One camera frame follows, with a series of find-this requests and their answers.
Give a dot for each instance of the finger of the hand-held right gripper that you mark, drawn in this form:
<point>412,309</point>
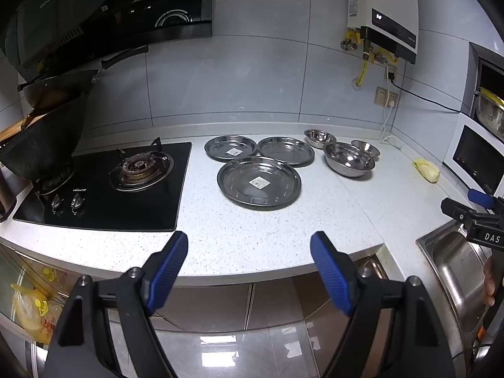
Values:
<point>456,210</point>
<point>481,199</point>

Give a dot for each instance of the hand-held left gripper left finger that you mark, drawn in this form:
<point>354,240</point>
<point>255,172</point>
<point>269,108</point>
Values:
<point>167,271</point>

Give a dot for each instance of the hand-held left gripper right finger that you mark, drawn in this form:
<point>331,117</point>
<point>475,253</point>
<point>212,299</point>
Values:
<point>330,271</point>

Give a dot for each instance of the large steel plate with sticker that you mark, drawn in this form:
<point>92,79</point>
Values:
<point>240,189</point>

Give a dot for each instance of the small steel bowl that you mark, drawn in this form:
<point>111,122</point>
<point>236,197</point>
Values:
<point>366,147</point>
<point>319,137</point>

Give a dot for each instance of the large steel bowl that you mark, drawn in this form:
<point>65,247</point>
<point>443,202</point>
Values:
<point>348,161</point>

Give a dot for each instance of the plain steel plate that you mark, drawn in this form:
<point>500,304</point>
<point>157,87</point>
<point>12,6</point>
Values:
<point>285,149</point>

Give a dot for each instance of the small steel plate with sticker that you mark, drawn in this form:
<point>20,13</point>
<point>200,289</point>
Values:
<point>224,145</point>

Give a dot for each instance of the person's right hand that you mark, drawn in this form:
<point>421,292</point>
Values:
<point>489,283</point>

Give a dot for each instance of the white microwave oven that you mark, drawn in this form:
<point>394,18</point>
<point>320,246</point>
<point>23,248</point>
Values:
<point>472,157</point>

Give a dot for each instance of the stainless steel sink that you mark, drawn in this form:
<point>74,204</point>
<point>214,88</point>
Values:
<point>456,267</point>

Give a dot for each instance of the napa cabbage piece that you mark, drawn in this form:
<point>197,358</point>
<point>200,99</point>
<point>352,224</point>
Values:
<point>426,170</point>

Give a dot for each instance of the brown base cabinet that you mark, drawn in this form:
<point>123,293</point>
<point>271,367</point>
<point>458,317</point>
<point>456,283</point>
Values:
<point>220,303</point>

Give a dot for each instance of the black glass gas cooktop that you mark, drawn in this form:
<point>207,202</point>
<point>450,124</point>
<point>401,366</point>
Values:
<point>134,210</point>

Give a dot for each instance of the metal basin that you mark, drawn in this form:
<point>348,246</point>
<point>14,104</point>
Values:
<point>490,116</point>

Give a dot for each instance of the yellow lid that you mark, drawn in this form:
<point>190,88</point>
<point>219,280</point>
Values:
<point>492,95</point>

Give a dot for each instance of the gas burner with grate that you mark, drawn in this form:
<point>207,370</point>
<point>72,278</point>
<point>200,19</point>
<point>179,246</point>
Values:
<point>139,169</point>

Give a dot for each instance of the cooktop knob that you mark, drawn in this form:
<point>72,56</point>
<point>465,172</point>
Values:
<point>78,201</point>
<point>57,201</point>

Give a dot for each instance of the yellow plastic bag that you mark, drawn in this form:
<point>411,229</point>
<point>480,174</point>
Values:
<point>33,315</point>

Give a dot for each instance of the black cooking pot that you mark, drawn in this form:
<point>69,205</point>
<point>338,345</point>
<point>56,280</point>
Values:
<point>39,145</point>

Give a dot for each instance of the wooden board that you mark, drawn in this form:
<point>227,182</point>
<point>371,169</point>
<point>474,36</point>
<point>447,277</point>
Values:
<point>11,130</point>

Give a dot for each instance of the white water heater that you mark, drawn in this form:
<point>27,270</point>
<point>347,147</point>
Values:
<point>386,4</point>

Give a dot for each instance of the black range hood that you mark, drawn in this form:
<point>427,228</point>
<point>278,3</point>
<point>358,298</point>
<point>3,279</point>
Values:
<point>165,12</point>

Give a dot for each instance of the wall socket with white plug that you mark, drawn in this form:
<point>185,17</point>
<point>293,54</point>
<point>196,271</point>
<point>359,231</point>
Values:
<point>392,98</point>

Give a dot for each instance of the empty wall socket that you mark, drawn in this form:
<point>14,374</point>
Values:
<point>380,96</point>

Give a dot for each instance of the wall socket with black plug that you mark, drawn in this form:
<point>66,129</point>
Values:
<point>391,73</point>

